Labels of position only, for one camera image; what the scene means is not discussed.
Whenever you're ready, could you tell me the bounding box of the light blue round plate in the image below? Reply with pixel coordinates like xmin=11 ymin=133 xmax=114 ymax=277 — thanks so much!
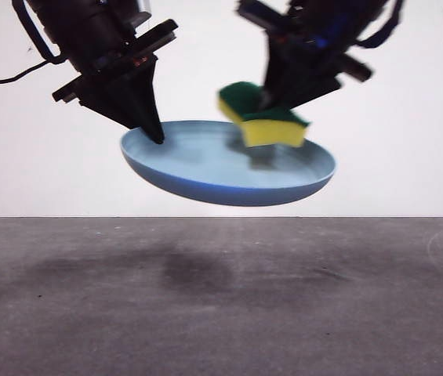
xmin=119 ymin=120 xmax=340 ymax=208

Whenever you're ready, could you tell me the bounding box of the black sheathed cable loop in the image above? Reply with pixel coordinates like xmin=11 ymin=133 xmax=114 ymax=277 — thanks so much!
xmin=356 ymin=0 xmax=405 ymax=50
xmin=11 ymin=0 xmax=67 ymax=66

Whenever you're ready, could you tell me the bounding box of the yellow sponge with green pad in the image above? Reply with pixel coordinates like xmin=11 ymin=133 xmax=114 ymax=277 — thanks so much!
xmin=216 ymin=81 xmax=311 ymax=149

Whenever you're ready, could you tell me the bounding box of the thin black trailing cable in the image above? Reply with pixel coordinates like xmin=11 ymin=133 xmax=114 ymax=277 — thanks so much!
xmin=0 ymin=56 xmax=65 ymax=85

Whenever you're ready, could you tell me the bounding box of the pale grey left wrist camera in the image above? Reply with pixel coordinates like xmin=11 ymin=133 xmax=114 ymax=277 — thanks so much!
xmin=129 ymin=0 xmax=153 ymax=23

